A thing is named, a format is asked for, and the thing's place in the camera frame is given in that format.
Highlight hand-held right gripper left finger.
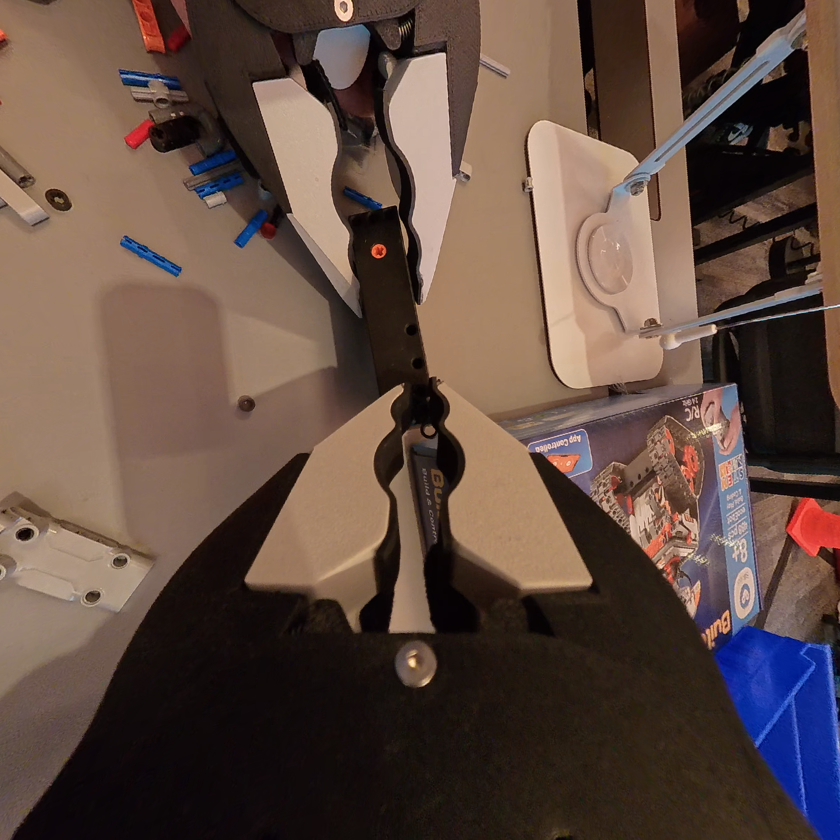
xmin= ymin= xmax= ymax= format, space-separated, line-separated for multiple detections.
xmin=244 ymin=384 xmax=409 ymax=602

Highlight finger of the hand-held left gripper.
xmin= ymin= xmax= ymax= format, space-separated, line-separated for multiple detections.
xmin=382 ymin=52 xmax=459 ymax=307
xmin=252 ymin=77 xmax=365 ymax=320

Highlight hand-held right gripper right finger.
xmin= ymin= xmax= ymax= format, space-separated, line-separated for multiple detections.
xmin=430 ymin=382 xmax=595 ymax=599

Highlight black perforated building block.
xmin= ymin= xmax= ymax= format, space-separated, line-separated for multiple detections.
xmin=346 ymin=205 xmax=454 ymax=460

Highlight grey cross connector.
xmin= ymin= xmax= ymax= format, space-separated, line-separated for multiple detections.
xmin=131 ymin=80 xmax=193 ymax=107

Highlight orange short beam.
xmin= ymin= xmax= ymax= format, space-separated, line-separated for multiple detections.
xmin=131 ymin=0 xmax=166 ymax=53

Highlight blue axle pin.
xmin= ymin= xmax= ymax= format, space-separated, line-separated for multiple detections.
xmin=118 ymin=68 xmax=182 ymax=91

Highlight grey pin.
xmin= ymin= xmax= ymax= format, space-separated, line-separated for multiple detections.
xmin=183 ymin=169 xmax=245 ymax=193

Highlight black roller on grey piece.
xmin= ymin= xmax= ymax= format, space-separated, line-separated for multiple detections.
xmin=147 ymin=108 xmax=219 ymax=156

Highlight blue robot kit box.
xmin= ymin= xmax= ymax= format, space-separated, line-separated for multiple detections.
xmin=407 ymin=381 xmax=762 ymax=655

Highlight grey long beams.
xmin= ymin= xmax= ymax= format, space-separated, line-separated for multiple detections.
xmin=0 ymin=146 xmax=51 ymax=228

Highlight light grey connector piece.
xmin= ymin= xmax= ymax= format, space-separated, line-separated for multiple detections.
xmin=0 ymin=491 xmax=156 ymax=613

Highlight red plastic object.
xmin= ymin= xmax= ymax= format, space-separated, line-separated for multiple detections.
xmin=785 ymin=497 xmax=840 ymax=557

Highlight blue plastic bin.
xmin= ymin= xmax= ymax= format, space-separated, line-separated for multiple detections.
xmin=714 ymin=626 xmax=840 ymax=818

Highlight white metal stand frame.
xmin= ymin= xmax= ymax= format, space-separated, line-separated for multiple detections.
xmin=576 ymin=7 xmax=840 ymax=343

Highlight wire page holder white tip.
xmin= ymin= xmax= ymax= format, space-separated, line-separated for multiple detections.
xmin=661 ymin=303 xmax=840 ymax=349

